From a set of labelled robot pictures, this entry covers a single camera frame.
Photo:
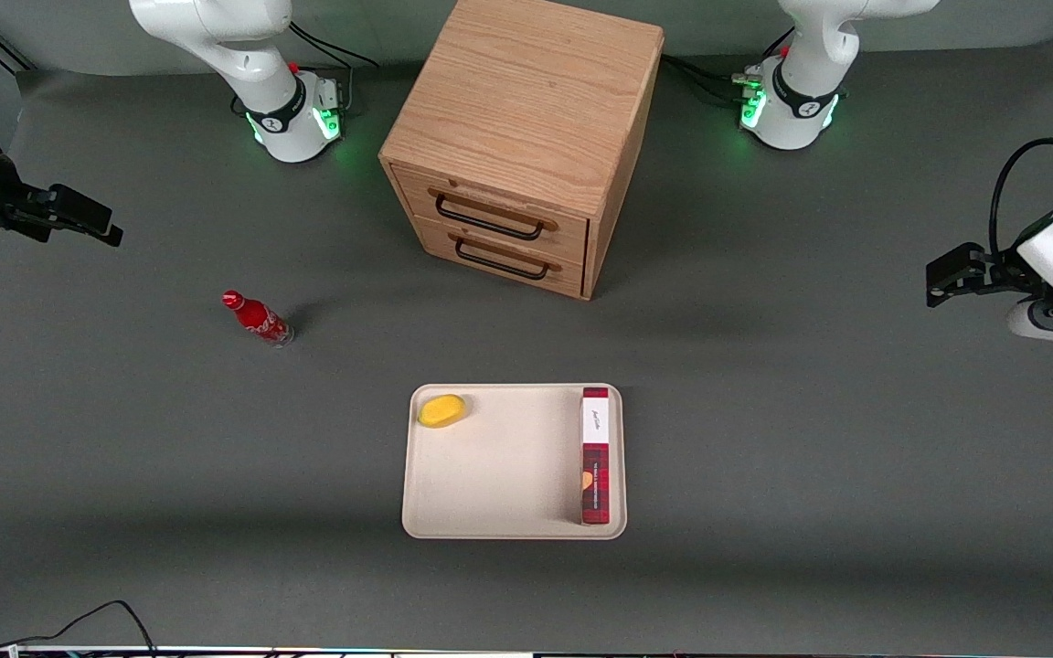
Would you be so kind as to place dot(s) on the beige rectangular tray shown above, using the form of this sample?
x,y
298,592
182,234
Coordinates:
x,y
499,475

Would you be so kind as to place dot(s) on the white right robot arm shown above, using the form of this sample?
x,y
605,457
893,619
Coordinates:
x,y
216,37

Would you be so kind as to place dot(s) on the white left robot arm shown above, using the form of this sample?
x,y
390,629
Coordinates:
x,y
801,55

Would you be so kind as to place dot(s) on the wooden drawer cabinet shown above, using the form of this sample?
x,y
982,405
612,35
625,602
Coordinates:
x,y
526,91

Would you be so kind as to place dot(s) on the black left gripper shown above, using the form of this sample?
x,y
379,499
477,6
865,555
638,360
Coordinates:
x,y
999,271

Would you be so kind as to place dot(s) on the wooden drawer with notch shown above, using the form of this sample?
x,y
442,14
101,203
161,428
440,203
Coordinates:
x,y
417,187

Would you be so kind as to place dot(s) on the yellow lemon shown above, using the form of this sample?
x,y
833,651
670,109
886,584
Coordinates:
x,y
442,410

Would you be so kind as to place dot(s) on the plain wooden drawer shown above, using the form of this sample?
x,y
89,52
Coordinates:
x,y
435,242

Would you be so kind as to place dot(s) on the black rail strip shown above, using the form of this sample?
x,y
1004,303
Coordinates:
x,y
1,50

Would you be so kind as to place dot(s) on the red plaid carton box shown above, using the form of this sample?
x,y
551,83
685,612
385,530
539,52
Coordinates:
x,y
595,457

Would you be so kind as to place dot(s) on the red coke bottle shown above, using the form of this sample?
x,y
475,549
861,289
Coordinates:
x,y
259,318

